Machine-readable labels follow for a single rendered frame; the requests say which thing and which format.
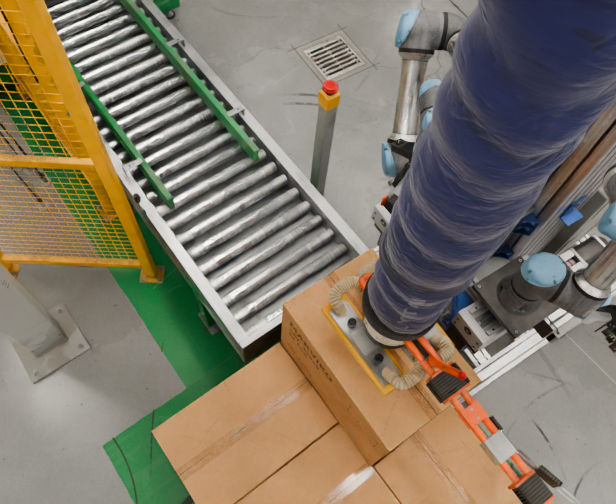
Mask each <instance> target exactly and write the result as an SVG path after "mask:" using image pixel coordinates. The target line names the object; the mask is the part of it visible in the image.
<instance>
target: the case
mask: <svg viewBox="0 0 616 504"><path fill-rule="evenodd" d="M378 259H379V255H378V254H377V253H376V251H375V250H374V249H373V248H371V249H369V250H367V251H366V252H364V253H363V254H361V255H359V256H358V257H356V258H355V259H353V260H351V261H350V262H348V263H347V264H345V265H343V266H342V267H340V268H339V269H337V270H335V271H334V272H332V273H331V274H329V275H327V276H326V277H324V278H323V279H321V280H319V281H318V282H316V283H315V284H313V285H311V286H310V287H308V288H307V289H305V290H303V291H302V292H300V293H299V294H297V295H295V296H294V297H292V298H291V299H289V300H287V301H286V302H284V303H283V310H282V329H281V340H282V342H283V343H284V344H285V346H286V347H287V349H288V350H289V352H290V353H291V355H292V356H293V357H294V359H295V360H296V362H297V363H298V365H299V366H300V367H301V369H302V370H303V372H304V373H305V375H306V376H307V377H308V379H309V380H310V382H311V383H312V385H313V386H314V387H315V389H316V390H317V392H318V393H319V395H320V396H321V397H322V399H323V400H324V402H325V403H326V405H327V406H328V407H329V409H330V410H331V412H332V413H333V415H334V416H335V417H336V419H337V420H338V422H339V423H340V425H341V426H342V427H343V429H344V430H345V432H346V433H347V435H348V436H349V437H350V439H351V440H352V442H353V443H354V445H355V446H356V447H357V449H358V450H359V452H360V453H361V455H362V456H363V457H364V459H365V460H366V462H367V463H368V465H369V466H372V465H373V464H374V463H376V462H377V461H378V460H380V459H381V458H382V457H384V456H385V455H387V454H388V453H389V452H391V451H392V450H393V449H394V448H396V447H397V446H398V445H400V444H401V443H402V442H404V441H405V440H406V439H407V438H409V437H410V436H411V435H413V434H414V433H415V432H416V431H418V430H419V429H420V428H422V427H423V426H424V425H426V424H427V423H428V422H429V421H431V420H432V419H433V418H435V417H436V416H437V415H439V414H440V413H441V412H442V411H444V410H445V409H446V408H448V407H449V406H450V405H451V403H450V402H447V403H446V404H445V405H444V404H443V402H442V403H441V404H440V403H439V401H438V400H437V399H436V397H435V396H434V395H433V394H432V392H431V391H430V390H429V388H428V387H427V386H426V384H427V382H426V380H427V379H428V378H429V377H430V376H429V375H428V373H427V372H426V375H425V376H423V379H421V381H419V383H416V385H414V386H413V387H412V386H411V388H408V389H407V390H405V389H403V390H402V391H401V390H399V389H395V390H393V391H392V392H391V393H389V394H388V395H386V396H385V397H384V396H383V395H382V394H381V393H380V391H379V390H378V389H377V387H376V386H375V384H374V383H373V382H372V380H371V379H370V378H369V376H368V375H367V374H366V372H365V371H364V369H363V368H362V367H361V365H360V364H359V363H358V361H357V360H356V359H355V357H354V356H353V354H352V353H351V352H350V350H349V349H348V348H347V346H346V345H345V343H344V342H343V341H342V339H341V338H340V337H339V335H338V334H337V333H336V331H335V330H334V328H333V327H332V326H331V324H330V323H329V322H328V320H327V319H326V318H325V316H324V315H323V313H322V312H321V308H322V307H324V306H326V305H327V304H329V303H330V300H329V292H330V291H331V288H333V286H335V284H337V283H338V282H340V280H343V279H345V278H346V277H347V278H348V277H349V276H350V277H352V276H355V277H357V273H359V270H360V269H361V268H362V267H363V266H365V265H366V264H368V263H370V262H373V261H376V260H378ZM344 294H346V295H347V297H348V298H349V299H350V301H351V302H352V303H353V304H354V306H355V307H356V308H357V310H358V311H359V312H360V314H361V315H362V316H364V312H363V307H362V297H361V295H360V294H359V293H358V292H357V290H356V289H354V288H353V289H352V288H351V289H350V290H348V291H346V292H344ZM453 349H454V353H453V356H452V357H451V359H449V360H448V361H447V362H446V364H448V363H449V362H450V361H452V362H453V363H454V362H456V363H457V365H458V366H459V367H460V368H461V370H462V371H464V372H465V373H466V375H467V377H468V378H469V380H470V382H469V383H470V384H471V385H470V386H469V387H467V388H466V390H467V391H470V390H471V389H472V388H473V387H475V386H476V385H477V384H479V383H480V382H481V381H482V380H481V379H480V378H479V377H478V375H477V374H476V373H475V372H474V370H473V369H472V368H471V367H470V366H469V364H468V363H467V362H466V361H465V360H464V358H463V357H462V356H461V355H460V353H459V352H458V351H457V350H456V349H455V347H453ZM388 351H389V352H390V353H391V354H392V356H393V357H394V358H395V360H396V361H397V362H398V364H399V365H400V366H401V368H402V369H403V370H404V372H405V373H406V374H407V373H409V372H411V370H412V369H413V368H414V364H413V363H412V362H411V360H410V359H409V358H408V356H407V355H406V354H405V353H404V351H403V350H402V349H401V348H398V349H388Z"/></svg>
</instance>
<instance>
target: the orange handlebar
mask: <svg viewBox="0 0 616 504"><path fill-rule="evenodd" d="M372 274H373V273H364V274H362V275H361V276H360V278H359V285H360V287H361V288H362V289H363V291H364V288H365V285H366V280H368V279H369V277H370V276H371V275H372ZM418 341H419V343H420V344H421V345H422V346H423V347H424V349H425V350H426V351H427V352H428V354H429V355H430V357H433V358H435V359H437V360H439V361H442V362H444V361H443V360H442V358H441V357H440V356H439V355H438V353H437V352H436V351H435V350H434V348H433V347H432V346H431V345H430V343H429V342H428V341H427V340H426V338H425V337H424V336H422V337H420V338H418ZM403 342H404V344H405V345H406V346H407V347H408V349H409V350H410V351H411V353H412V354H413V355H414V356H415V358H416V359H417V360H418V362H419V363H420V364H421V366H422V367H423V368H424V369H425V371H426V372H427V373H428V375H429V376H431V375H433V374H434V373H435V372H436V371H435V370H434V369H433V368H432V366H431V365H430V364H429V363H428V361H427V360H426V359H425V357H424V356H423V355H422V354H421V352H420V351H419V350H418V348H417V347H416V346H415V345H414V343H413V342H412V341H403ZM444 363H445V362H444ZM460 395H461V396H462V397H463V398H464V400H465V401H466V402H467V404H468V405H469V407H467V408H466V409H465V408H464V407H463V406H462V405H461V403H460V402H459V401H458V400H457V398H456V397H454V398H453V399H451V400H450V401H449V402H450V403H451V404H452V405H453V407H454V408H455V409H456V411H457V412H458V413H459V414H458V416H459V417H460V418H461V420H462V421H463V422H464V423H465V425H466V426H467V427H468V429H469V430H470V429H471V430H472V431H473V433H474V434H475V435H476V436H477V438H478V439H479V440H480V442H481V443H483V442H484V441H485V440H487V439H488V438H487V437H486V435H485V434H484V433H483V431H482V430H481V429H480V428H479V426H478V425H477V424H478V423H480V422H481V421H482V423H483V424H484V425H485V426H486V428H487V429H488V430H489V431H490V433H491V434H494V433H495V432H497V431H498V429H497V428H496V426H495V425H494V424H493V423H492V421H491V420H490V419H489V418H488V414H487V413H486V411H485V410H484V409H483V408H482V406H481V405H480V404H479V402H478V401H475V400H474V399H473V397H472V396H471V395H470V394H469V392H468V391H467V390H466V389H465V390H463V391H462V392H461V393H460ZM510 458H511V459H512V461H513V462H514V463H515V464H516V466H517V467H518V468H519V470H520V471H521V472H522V473H523V475H525V474H527V473H528V472H529V471H530V469H529V468H528V467H527V465H526V464H525V463H524V462H523V460H522V459H521V458H520V457H519V455H518V454H517V453H516V452H515V453H514V454H513V455H512V456H510ZM499 466H500V467H501V469H502V470H503V471H504V472H505V474H506V475H507V476H508V478H509V479H510V480H511V481H512V483H513V484H515V483H516V482H518V481H519V480H520V479H519V477H518V476H517V475H516V474H515V472H514V471H513V470H512V469H511V467H510V466H509V465H508V463H507V462H506V461H504V462H503V463H502V464H499Z"/></svg>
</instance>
